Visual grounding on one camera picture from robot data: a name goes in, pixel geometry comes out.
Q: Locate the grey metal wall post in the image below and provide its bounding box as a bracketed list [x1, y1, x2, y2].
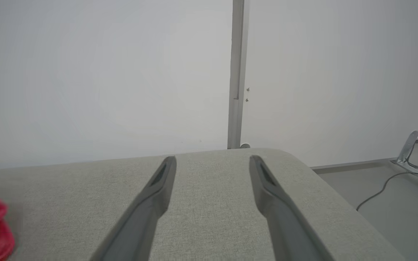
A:
[227, 0, 250, 150]

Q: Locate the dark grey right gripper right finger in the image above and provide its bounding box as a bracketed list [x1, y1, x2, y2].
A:
[249, 155, 336, 261]

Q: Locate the black floor cable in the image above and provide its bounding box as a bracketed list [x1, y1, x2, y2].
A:
[356, 170, 418, 211]

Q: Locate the grey fabric sofa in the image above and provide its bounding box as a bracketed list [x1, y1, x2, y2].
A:
[0, 148, 407, 261]

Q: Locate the grey baseboard strip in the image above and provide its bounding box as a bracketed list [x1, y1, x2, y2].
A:
[311, 158, 398, 174]

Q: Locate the silver metal stand frame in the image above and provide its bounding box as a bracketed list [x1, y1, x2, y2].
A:
[392, 85, 418, 187]

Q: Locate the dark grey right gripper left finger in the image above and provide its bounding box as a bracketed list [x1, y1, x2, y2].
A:
[90, 156, 177, 261]

